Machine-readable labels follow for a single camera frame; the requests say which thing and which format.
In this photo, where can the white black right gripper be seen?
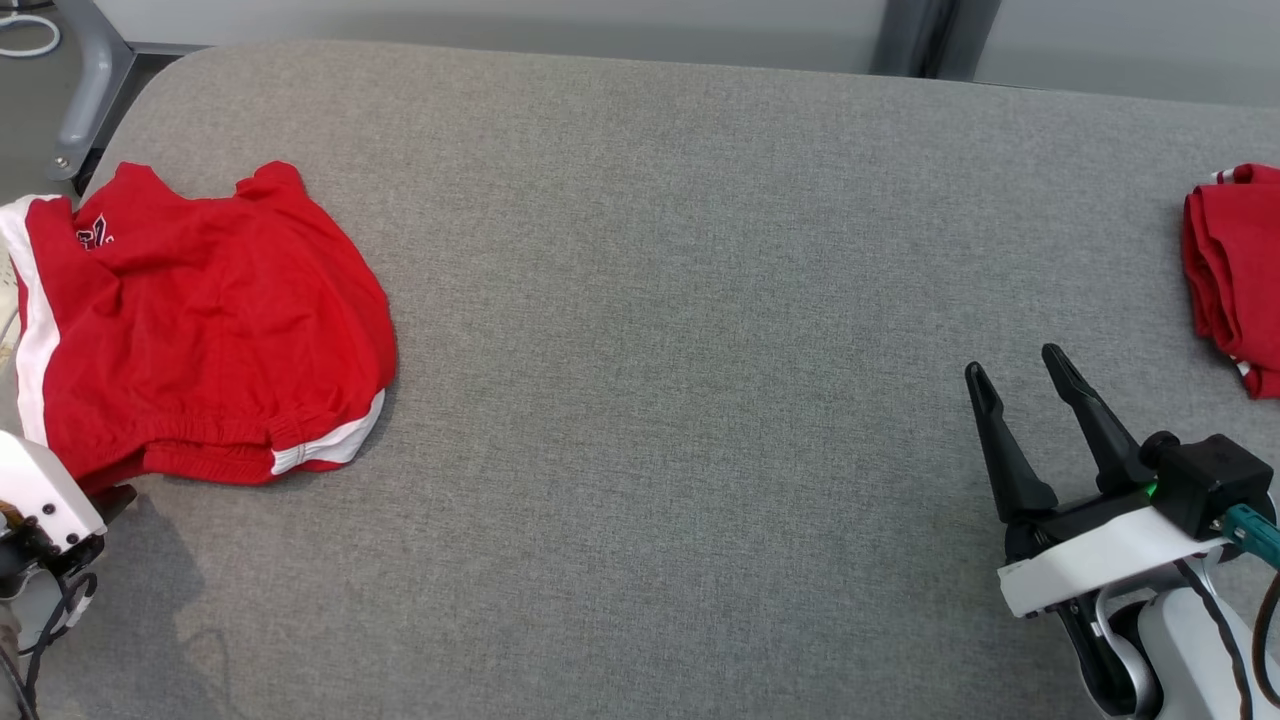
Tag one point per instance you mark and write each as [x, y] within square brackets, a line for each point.
[1100, 550]

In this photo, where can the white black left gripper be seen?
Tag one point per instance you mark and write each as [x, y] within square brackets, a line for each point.
[40, 490]

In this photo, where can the red shorts with white trim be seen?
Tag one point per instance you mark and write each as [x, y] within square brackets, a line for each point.
[200, 320]

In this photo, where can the red garment with white collar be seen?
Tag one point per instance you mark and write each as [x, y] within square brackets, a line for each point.
[1240, 270]

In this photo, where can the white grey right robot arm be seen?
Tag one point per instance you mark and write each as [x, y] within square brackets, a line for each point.
[1190, 660]

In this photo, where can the grey metal table leg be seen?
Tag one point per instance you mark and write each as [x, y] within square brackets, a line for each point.
[95, 80]

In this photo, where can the grey fabric covered table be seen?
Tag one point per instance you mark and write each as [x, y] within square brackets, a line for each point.
[650, 350]

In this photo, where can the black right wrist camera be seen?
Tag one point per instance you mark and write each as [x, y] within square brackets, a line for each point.
[1210, 475]

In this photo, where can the grey partition post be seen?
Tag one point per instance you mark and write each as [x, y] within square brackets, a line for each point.
[925, 35]

